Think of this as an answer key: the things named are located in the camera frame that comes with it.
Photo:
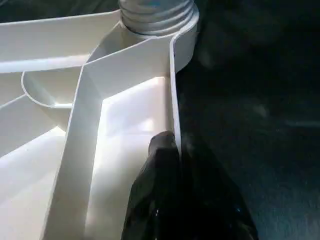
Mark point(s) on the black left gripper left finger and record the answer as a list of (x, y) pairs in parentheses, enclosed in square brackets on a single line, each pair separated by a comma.
[(155, 195)]

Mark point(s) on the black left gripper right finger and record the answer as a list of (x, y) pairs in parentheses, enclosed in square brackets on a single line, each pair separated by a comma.
[(215, 205)]

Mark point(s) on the white plastic table top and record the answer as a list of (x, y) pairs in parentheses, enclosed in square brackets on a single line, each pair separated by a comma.
[(87, 112)]

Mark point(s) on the white plastic table leg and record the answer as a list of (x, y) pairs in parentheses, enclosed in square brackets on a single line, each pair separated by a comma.
[(157, 17)]

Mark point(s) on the black mat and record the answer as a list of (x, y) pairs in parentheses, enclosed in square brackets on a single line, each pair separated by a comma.
[(262, 112)]

